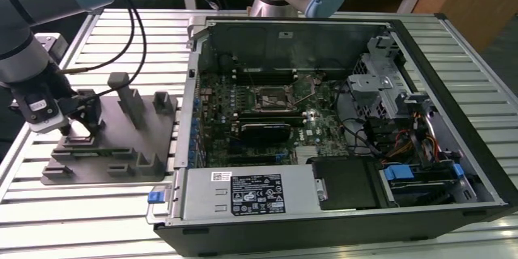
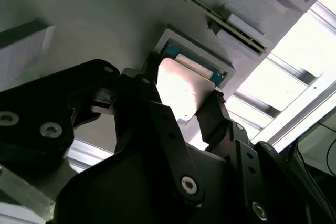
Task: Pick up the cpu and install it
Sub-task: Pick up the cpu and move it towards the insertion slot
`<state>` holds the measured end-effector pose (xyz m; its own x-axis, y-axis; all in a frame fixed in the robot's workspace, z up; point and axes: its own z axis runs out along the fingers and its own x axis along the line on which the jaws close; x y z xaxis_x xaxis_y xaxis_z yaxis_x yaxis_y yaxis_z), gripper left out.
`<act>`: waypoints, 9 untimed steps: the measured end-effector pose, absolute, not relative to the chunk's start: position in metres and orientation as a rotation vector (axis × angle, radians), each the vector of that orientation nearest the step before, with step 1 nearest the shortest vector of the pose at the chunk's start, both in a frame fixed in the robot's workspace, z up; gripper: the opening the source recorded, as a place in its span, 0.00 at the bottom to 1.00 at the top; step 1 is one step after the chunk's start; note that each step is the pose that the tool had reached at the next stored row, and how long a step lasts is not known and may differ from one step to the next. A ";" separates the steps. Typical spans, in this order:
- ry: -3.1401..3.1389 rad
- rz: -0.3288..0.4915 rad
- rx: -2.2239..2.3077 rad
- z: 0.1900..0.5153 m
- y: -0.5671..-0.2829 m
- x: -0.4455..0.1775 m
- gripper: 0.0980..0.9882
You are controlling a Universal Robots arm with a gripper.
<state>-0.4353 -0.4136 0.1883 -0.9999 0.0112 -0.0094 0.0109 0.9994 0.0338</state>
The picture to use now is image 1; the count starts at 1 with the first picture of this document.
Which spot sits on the metal disk bay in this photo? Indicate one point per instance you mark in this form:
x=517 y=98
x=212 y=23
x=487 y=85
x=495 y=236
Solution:
x=465 y=192

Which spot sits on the blue plastic latch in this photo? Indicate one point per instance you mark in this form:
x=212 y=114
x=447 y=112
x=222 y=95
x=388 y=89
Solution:
x=156 y=197

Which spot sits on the black RAM slot row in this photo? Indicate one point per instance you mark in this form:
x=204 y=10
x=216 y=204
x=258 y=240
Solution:
x=268 y=116
x=264 y=75

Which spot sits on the grey power supply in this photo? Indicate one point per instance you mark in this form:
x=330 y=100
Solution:
x=202 y=192

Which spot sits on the CPU socket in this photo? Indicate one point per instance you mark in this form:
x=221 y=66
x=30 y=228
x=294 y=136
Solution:
x=273 y=98

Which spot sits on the green motherboard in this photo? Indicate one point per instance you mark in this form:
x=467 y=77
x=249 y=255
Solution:
x=324 y=137

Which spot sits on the grey parts rack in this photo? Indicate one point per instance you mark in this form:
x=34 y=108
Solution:
x=114 y=137

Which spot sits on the perforated metal drive cage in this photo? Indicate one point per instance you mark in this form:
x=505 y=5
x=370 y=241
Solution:
x=377 y=89

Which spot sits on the black open PC case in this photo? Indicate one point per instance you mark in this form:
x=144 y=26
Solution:
x=284 y=237

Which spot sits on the small grey wrist box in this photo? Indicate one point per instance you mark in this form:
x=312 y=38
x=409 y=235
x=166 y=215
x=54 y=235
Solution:
x=51 y=45

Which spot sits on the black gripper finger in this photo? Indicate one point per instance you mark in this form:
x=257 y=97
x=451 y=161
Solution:
x=66 y=127
x=93 y=116

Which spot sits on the black graphics card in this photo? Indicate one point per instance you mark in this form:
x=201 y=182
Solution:
x=265 y=134

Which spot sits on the silver heat sink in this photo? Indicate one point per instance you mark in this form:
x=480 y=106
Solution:
x=308 y=154

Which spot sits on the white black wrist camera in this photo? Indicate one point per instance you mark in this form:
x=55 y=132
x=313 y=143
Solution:
x=38 y=110

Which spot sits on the black plastic fan shroud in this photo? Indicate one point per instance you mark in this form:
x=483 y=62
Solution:
x=348 y=183

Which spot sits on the brown wooden cabinet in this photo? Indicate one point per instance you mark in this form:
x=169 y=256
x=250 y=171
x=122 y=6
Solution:
x=477 y=4

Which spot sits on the blue plastic clip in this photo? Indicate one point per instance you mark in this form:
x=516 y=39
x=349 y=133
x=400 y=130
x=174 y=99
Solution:
x=459 y=171

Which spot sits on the blue disk carrier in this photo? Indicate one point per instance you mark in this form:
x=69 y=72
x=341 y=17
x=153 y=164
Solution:
x=399 y=172

